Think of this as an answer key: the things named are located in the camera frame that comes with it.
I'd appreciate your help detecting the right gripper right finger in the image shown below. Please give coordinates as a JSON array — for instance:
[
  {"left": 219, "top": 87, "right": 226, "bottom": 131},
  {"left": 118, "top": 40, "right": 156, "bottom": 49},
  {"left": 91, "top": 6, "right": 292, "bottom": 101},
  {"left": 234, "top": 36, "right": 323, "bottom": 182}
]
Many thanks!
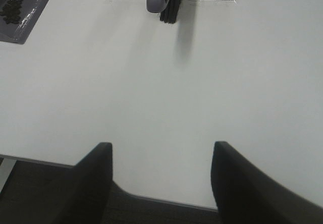
[{"left": 210, "top": 141, "right": 322, "bottom": 223}]

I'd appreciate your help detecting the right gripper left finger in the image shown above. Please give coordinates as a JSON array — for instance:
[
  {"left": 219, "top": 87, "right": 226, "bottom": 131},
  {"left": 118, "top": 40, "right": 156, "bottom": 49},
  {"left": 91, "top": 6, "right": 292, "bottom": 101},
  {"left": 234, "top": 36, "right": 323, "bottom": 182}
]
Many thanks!
[{"left": 47, "top": 142, "right": 113, "bottom": 223}]

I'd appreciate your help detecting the pile of coffee beans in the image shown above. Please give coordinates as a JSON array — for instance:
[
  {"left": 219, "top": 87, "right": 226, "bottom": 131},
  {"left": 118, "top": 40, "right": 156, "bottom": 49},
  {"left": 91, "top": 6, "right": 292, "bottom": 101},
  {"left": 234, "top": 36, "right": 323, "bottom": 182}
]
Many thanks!
[{"left": 1, "top": 0, "right": 24, "bottom": 25}]

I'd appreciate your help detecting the purple plastic dustpan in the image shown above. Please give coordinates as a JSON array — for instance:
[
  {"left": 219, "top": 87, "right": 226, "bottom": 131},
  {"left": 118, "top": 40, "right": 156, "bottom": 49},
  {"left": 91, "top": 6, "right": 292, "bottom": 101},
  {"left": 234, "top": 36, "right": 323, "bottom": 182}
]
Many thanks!
[{"left": 1, "top": 0, "right": 49, "bottom": 44}]

